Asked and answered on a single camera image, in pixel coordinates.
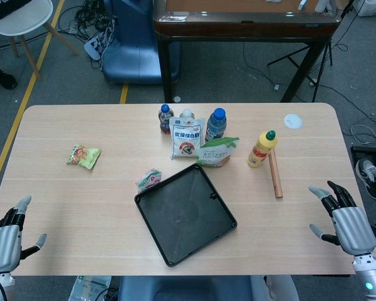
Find white power strip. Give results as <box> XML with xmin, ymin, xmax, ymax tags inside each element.
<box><xmin>83</xmin><ymin>18</ymin><xmax>117</xmax><ymax>61</ymax></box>

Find white chair wooden legs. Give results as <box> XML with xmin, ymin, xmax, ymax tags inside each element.
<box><xmin>0</xmin><ymin>0</ymin><xmax>81</xmax><ymax>81</ymax></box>

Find green white corn starch bag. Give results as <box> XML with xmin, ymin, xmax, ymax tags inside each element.
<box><xmin>196</xmin><ymin>136</ymin><xmax>241</xmax><ymax>169</ymax></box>

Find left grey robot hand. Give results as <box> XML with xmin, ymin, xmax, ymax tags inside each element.
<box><xmin>0</xmin><ymin>194</ymin><xmax>48</xmax><ymax>277</ymax></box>

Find dark cola bottle blue cap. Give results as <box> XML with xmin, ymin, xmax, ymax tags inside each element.
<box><xmin>158</xmin><ymin>104</ymin><xmax>175</xmax><ymax>135</ymax></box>

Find dark wooden mahjong table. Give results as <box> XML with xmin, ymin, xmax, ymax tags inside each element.
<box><xmin>152</xmin><ymin>0</ymin><xmax>339</xmax><ymax>103</ymax></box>

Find yellow squeeze bottle green cap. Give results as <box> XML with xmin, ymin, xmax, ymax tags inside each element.
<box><xmin>246</xmin><ymin>130</ymin><xmax>279</xmax><ymax>169</ymax></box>

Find white round table disc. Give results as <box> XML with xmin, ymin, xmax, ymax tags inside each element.
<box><xmin>283</xmin><ymin>114</ymin><xmax>303</xmax><ymax>130</ymax></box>

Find green yellow snack packet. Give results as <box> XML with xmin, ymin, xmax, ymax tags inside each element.
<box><xmin>65</xmin><ymin>144</ymin><xmax>102</xmax><ymax>171</ymax></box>

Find black floor cable tangle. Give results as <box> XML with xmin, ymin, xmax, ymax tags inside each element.
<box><xmin>58</xmin><ymin>0</ymin><xmax>117</xmax><ymax>70</ymax></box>

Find black shoe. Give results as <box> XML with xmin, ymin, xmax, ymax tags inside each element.
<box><xmin>0</xmin><ymin>53</ymin><xmax>19</xmax><ymax>90</ymax></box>

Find white robot body cover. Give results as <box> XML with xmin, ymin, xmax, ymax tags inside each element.
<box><xmin>249</xmin><ymin>275</ymin><xmax>299</xmax><ymax>301</ymax></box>

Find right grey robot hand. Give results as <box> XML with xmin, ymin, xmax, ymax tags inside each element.
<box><xmin>308</xmin><ymin>180</ymin><xmax>376</xmax><ymax>256</ymax></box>

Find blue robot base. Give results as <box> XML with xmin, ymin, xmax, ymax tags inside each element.
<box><xmin>100</xmin><ymin>0</ymin><xmax>180</xmax><ymax>85</ymax></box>

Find clear plastic bag green print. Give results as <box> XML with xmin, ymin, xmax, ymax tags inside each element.
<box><xmin>69</xmin><ymin>275</ymin><xmax>113</xmax><ymax>301</ymax></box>

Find clear water bottle blue cap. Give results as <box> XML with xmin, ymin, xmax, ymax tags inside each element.
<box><xmin>205</xmin><ymin>107</ymin><xmax>228</xmax><ymax>142</ymax></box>

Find grey white sneaker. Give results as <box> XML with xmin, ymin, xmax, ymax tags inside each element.
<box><xmin>355</xmin><ymin>159</ymin><xmax>376</xmax><ymax>200</ymax></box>

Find wooden rolling pin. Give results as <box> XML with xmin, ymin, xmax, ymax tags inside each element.
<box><xmin>268</xmin><ymin>149</ymin><xmax>284</xmax><ymax>199</ymax></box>

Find black flat case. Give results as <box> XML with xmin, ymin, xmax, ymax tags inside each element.
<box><xmin>350</xmin><ymin>145</ymin><xmax>376</xmax><ymax>176</ymax></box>

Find white sugar bag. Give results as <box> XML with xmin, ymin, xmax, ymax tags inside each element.
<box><xmin>169</xmin><ymin>108</ymin><xmax>206</xmax><ymax>161</ymax></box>

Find black printed bag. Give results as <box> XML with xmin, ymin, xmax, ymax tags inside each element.
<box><xmin>0</xmin><ymin>0</ymin><xmax>34</xmax><ymax>21</ymax></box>

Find black square plastic tray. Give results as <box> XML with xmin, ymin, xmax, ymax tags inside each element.
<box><xmin>133</xmin><ymin>162</ymin><xmax>238</xmax><ymax>268</ymax></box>

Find small green-pink snack packet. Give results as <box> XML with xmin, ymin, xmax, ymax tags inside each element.
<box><xmin>135</xmin><ymin>168</ymin><xmax>163</xmax><ymax>194</ymax></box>

